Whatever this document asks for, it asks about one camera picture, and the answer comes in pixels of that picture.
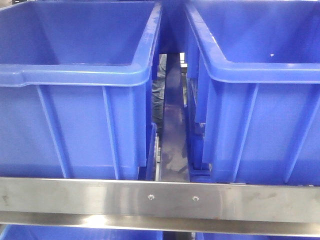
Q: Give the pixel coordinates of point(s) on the blue bin lower left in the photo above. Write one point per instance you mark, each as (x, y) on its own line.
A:
(32, 232)

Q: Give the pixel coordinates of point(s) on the large blue bin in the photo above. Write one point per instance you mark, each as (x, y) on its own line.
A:
(75, 88)
(258, 90)

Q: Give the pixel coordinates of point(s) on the large blue bin left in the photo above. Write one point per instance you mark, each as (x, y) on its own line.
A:
(75, 88)

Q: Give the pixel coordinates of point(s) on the large blue bin right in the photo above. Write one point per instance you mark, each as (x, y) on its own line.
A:
(258, 90)

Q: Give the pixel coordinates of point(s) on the blue bin lower right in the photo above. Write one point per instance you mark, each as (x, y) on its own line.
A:
(224, 236)

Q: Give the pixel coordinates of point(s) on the steel shelf front rail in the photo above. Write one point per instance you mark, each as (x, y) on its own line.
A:
(157, 205)

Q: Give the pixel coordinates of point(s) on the steel centre divider rail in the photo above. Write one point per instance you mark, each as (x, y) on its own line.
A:
(174, 165)

